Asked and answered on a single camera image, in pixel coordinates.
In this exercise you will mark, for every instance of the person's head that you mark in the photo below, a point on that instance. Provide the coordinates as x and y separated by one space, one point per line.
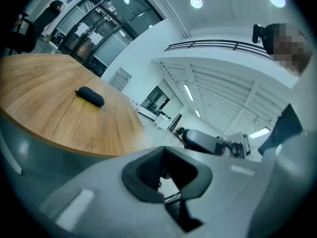
289 48

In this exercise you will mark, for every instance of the row of clear water jugs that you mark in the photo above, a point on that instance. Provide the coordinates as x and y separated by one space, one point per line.
135 102

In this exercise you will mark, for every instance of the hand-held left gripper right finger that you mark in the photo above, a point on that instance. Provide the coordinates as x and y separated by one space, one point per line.
227 182

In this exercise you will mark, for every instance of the grey folded table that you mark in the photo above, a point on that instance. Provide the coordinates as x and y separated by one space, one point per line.
119 79

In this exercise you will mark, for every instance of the black head-worn camera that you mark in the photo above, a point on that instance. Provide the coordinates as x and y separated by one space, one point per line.
258 33

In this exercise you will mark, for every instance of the dark glass window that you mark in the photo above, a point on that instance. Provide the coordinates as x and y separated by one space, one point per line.
154 99

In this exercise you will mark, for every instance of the white wall pipes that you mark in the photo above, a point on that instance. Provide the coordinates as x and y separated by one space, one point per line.
173 11

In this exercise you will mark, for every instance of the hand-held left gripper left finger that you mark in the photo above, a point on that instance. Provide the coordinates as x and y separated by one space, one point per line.
104 207

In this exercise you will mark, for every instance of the cardboard box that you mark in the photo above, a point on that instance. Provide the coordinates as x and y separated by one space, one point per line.
47 38

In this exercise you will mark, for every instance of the black high-back office chair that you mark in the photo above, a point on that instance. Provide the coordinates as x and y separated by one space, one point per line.
29 31

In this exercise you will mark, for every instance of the black framed glass entrance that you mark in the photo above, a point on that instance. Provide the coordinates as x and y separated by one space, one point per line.
116 26

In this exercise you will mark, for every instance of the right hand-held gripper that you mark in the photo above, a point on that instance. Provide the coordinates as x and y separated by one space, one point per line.
235 147

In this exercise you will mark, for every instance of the linear ceiling light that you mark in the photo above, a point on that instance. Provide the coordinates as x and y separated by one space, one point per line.
188 92
197 113
259 133

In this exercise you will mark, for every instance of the person's black shirt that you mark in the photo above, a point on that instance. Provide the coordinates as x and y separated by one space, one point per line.
282 130

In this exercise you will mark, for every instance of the black balcony railing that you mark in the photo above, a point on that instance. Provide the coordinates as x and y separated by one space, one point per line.
218 45

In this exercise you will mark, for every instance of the white paper notice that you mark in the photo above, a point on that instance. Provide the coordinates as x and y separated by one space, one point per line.
82 29
95 38

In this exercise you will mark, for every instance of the white sink cabinet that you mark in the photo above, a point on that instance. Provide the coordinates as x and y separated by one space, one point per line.
162 122

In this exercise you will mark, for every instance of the black oval case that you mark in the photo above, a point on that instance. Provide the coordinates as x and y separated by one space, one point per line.
90 97

